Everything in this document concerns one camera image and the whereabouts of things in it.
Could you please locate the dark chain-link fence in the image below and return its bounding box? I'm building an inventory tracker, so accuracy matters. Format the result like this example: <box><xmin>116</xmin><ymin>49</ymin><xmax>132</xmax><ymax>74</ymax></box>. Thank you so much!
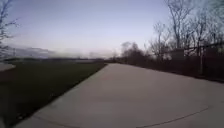
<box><xmin>116</xmin><ymin>42</ymin><xmax>224</xmax><ymax>83</ymax></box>

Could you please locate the grey concrete path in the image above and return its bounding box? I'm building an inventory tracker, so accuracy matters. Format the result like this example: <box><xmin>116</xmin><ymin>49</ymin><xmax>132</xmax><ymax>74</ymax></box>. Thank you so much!
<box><xmin>13</xmin><ymin>62</ymin><xmax>224</xmax><ymax>128</ymax></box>

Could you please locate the bare tree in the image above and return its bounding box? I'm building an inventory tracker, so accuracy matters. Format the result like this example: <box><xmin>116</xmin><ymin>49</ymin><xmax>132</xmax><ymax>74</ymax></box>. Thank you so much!
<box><xmin>0</xmin><ymin>0</ymin><xmax>19</xmax><ymax>61</ymax></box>

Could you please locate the dark grass field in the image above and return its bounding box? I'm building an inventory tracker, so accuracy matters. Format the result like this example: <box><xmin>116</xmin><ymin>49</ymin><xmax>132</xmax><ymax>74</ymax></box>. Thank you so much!
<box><xmin>0</xmin><ymin>59</ymin><xmax>108</xmax><ymax>128</ymax></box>

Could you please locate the row of bare trees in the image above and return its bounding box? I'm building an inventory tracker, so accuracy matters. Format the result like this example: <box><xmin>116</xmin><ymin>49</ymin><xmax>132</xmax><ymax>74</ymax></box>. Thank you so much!
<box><xmin>116</xmin><ymin>0</ymin><xmax>224</xmax><ymax>78</ymax></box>

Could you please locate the pale paved patch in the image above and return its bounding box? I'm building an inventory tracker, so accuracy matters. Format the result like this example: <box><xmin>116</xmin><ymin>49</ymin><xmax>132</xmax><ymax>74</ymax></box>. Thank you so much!
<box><xmin>0</xmin><ymin>62</ymin><xmax>16</xmax><ymax>72</ymax></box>

